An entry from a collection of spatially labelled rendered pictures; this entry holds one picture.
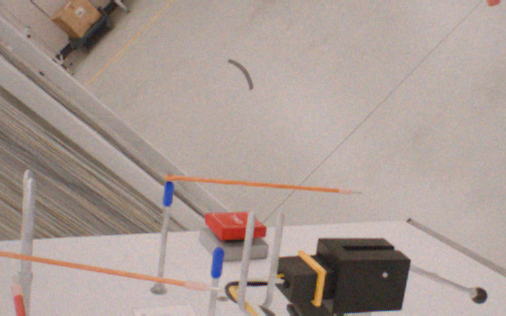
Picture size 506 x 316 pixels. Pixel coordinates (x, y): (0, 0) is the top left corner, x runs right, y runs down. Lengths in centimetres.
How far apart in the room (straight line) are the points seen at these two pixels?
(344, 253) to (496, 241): 147
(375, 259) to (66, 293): 26
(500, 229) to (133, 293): 149
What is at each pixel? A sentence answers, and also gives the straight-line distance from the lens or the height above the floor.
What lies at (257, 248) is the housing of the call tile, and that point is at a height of 109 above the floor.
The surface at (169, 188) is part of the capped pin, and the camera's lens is 49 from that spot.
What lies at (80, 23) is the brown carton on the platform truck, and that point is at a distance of 766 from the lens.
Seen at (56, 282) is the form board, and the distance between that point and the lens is 54.
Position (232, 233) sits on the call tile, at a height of 112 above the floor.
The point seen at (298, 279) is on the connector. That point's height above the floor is 118.
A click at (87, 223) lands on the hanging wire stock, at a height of 104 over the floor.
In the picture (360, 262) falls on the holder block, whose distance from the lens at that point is 40.
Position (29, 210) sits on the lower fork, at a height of 134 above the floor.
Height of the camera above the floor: 143
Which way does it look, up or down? 32 degrees down
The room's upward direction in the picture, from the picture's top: 44 degrees counter-clockwise
